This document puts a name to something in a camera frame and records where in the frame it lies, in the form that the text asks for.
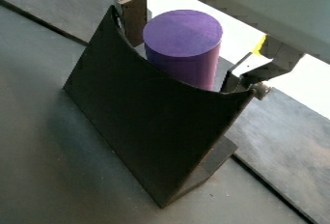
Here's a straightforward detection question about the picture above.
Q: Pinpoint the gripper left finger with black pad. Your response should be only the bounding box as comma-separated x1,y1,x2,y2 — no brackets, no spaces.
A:
116,0,148,46

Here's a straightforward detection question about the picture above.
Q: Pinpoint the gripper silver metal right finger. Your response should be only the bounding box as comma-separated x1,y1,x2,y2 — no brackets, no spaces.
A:
221,35,305,100

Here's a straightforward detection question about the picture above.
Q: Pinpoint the purple cylinder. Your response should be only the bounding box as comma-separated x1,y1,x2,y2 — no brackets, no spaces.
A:
144,10,224,91

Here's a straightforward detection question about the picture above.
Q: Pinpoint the black curved cradle stand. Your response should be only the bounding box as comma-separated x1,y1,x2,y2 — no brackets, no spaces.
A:
65,7,256,207

